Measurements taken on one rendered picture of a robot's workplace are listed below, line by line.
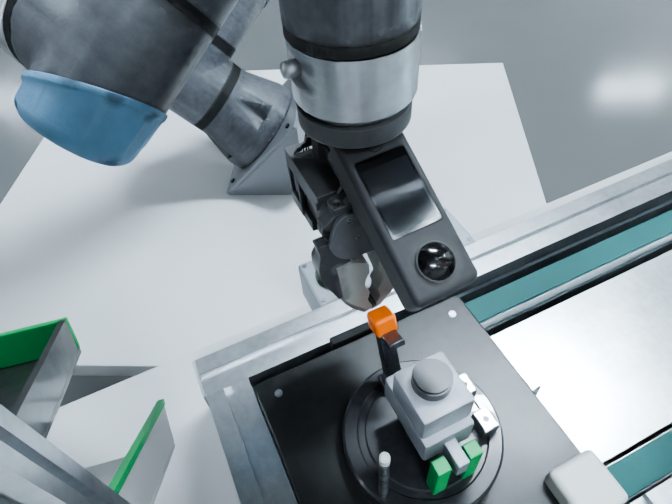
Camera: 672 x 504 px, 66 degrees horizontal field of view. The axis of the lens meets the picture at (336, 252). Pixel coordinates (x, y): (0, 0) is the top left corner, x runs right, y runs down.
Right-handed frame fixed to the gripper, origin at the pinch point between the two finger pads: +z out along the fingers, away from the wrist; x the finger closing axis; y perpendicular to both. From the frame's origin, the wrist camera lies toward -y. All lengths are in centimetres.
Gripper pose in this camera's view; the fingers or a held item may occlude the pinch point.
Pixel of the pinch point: (371, 305)
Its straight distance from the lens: 45.9
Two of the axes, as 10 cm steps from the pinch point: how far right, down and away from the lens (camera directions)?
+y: -4.2, -6.8, 6.0
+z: 0.6, 6.4, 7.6
